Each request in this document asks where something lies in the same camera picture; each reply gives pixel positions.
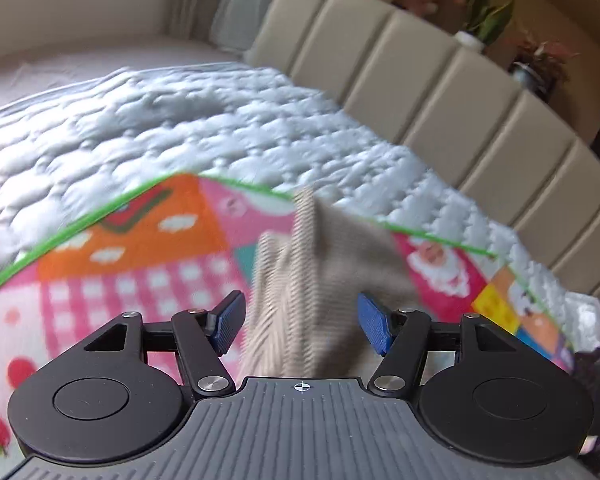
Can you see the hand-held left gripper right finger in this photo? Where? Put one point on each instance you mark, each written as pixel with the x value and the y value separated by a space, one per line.
pixel 375 322

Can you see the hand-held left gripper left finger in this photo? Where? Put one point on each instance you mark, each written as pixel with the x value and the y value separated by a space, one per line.
pixel 229 321

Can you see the beige ribbed knit garment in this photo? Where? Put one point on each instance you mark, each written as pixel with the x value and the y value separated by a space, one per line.
pixel 320 280

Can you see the colourful printed play mat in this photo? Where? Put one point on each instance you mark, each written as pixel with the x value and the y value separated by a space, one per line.
pixel 130 270

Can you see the white quilted mattress cover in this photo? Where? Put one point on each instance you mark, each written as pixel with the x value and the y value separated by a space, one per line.
pixel 155 125

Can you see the beige padded headboard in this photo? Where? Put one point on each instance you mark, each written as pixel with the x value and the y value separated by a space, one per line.
pixel 430 85

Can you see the beige bed sheet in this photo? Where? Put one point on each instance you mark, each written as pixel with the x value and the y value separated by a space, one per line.
pixel 80 65

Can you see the pink-leaved plant in glass vase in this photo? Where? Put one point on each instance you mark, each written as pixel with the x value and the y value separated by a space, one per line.
pixel 540 65

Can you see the pale grey pillow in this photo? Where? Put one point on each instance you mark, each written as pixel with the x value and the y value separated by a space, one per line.
pixel 240 15

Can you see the green plant in white pot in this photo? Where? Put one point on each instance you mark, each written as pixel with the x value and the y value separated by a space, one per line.
pixel 485 15

